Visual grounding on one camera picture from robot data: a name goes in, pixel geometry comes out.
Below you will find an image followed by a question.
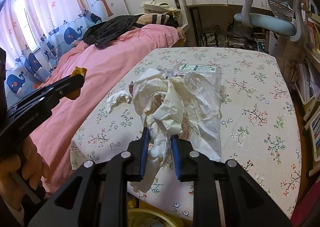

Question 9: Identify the pink duvet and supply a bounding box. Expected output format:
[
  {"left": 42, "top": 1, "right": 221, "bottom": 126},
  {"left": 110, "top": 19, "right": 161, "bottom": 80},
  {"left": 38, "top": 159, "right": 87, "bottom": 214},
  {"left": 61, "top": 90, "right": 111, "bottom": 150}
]
[{"left": 31, "top": 24, "right": 185, "bottom": 196}]

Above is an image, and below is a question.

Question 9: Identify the beige cloth bag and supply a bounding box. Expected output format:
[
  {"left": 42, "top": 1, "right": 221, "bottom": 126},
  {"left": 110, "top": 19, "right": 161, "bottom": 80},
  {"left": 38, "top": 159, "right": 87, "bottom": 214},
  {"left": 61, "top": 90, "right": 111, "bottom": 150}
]
[{"left": 141, "top": 0, "right": 181, "bottom": 15}]

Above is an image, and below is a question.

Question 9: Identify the whale print curtain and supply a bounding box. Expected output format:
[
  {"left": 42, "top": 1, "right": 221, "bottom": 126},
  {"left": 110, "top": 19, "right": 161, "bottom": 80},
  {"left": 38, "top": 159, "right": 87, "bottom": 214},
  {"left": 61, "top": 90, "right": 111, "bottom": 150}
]
[{"left": 1, "top": 0, "right": 101, "bottom": 106}]

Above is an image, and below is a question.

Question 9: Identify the black garment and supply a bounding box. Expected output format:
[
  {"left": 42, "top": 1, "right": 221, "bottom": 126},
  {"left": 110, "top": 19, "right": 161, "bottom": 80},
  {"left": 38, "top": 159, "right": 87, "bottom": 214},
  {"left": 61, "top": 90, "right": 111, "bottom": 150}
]
[{"left": 82, "top": 15, "right": 141, "bottom": 49}]

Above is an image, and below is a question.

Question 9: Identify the orange peel piece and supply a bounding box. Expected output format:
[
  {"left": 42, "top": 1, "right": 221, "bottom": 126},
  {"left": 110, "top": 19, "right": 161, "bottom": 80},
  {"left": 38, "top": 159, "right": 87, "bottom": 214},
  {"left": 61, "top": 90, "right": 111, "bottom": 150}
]
[{"left": 66, "top": 66, "right": 87, "bottom": 100}]

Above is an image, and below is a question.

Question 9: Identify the floral bed sheet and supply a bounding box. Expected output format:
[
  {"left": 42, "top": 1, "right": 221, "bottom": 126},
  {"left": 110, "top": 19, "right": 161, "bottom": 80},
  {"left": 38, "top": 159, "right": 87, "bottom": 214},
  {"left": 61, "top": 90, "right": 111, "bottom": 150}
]
[{"left": 71, "top": 48, "right": 301, "bottom": 216}]

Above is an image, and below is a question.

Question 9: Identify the left hand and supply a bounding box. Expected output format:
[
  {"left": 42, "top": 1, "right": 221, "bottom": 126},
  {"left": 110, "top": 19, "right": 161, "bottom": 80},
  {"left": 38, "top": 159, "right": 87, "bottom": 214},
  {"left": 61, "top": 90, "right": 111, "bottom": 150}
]
[{"left": 0, "top": 135, "right": 51, "bottom": 211}]

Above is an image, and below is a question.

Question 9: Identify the striped pillow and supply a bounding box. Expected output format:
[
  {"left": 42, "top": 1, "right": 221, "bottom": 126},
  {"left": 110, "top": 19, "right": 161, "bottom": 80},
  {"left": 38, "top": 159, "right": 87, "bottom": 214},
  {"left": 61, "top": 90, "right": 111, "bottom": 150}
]
[{"left": 134, "top": 13, "right": 180, "bottom": 28}]

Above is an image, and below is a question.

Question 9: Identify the yellow trash bin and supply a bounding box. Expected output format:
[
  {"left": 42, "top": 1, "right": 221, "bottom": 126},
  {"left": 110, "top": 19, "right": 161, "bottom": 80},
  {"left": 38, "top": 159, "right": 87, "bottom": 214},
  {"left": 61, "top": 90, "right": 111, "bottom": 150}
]
[{"left": 127, "top": 209, "right": 184, "bottom": 227}]

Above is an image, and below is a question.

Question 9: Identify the small white tissue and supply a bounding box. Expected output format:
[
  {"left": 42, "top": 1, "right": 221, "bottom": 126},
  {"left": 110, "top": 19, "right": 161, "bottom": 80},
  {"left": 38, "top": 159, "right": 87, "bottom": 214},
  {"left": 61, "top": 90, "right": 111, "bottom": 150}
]
[{"left": 106, "top": 90, "right": 132, "bottom": 113}]

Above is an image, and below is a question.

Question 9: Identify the light blue desk chair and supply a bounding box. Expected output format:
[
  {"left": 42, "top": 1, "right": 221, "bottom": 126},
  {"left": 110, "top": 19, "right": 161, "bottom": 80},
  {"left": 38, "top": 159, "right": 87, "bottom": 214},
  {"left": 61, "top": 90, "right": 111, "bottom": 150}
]
[{"left": 234, "top": 0, "right": 305, "bottom": 42}]

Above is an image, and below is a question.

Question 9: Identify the white bookshelf rack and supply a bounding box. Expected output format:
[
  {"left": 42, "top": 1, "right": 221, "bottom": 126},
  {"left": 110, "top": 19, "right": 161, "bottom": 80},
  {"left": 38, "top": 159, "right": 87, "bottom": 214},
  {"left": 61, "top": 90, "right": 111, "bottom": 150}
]
[{"left": 294, "top": 11, "right": 319, "bottom": 177}]

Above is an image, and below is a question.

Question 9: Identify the clear plastic package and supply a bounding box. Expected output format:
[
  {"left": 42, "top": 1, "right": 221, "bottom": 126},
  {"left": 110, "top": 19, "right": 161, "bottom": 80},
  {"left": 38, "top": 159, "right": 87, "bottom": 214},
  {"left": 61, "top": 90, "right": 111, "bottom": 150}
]
[{"left": 159, "top": 64, "right": 222, "bottom": 93}]

